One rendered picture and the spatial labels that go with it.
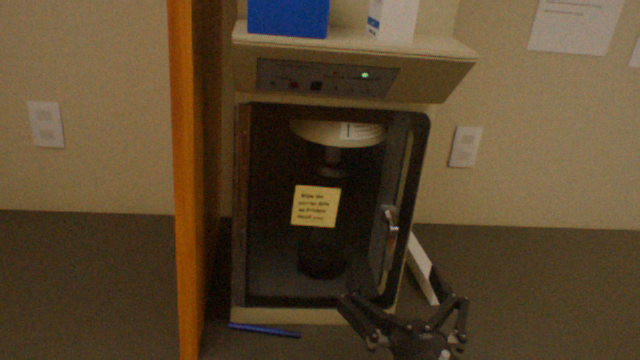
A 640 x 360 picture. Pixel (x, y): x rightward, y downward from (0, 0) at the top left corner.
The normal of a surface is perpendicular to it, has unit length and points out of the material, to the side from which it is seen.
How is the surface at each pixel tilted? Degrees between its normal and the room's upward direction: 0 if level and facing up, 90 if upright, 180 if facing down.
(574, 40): 90
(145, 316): 0
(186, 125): 90
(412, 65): 135
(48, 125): 90
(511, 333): 0
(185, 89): 90
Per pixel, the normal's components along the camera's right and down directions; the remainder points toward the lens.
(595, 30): 0.10, 0.45
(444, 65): 0.00, 0.95
